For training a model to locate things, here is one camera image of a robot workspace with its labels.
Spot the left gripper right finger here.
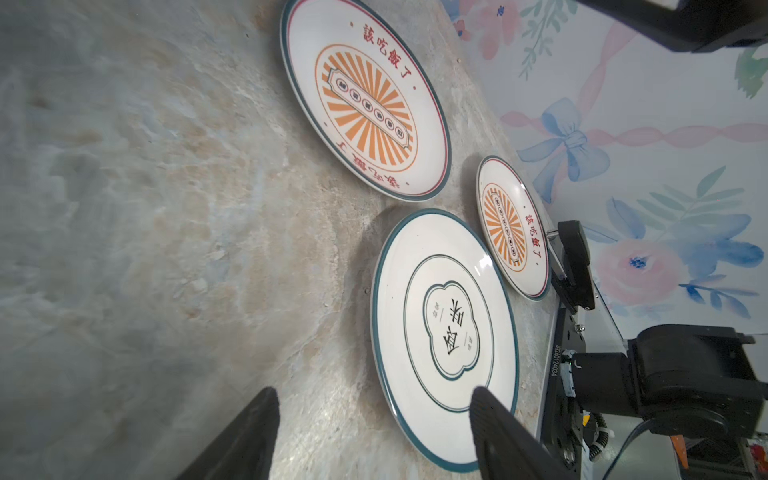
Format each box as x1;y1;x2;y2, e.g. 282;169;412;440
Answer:
469;386;576;480

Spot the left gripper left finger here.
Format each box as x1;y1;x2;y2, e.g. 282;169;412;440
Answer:
177;387;280;480

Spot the white plate clover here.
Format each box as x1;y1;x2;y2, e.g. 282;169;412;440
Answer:
370;208;520;473

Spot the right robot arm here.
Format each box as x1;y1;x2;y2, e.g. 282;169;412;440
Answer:
579;1;767;439

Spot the orange sunburst plate front right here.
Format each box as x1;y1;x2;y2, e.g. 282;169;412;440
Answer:
476;156;551;300

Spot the orange sunburst plate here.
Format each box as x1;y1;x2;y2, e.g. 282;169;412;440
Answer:
279;0;452;202
476;156;551;300

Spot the orange sunburst plate back right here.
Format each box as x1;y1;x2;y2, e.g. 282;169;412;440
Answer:
279;0;452;202

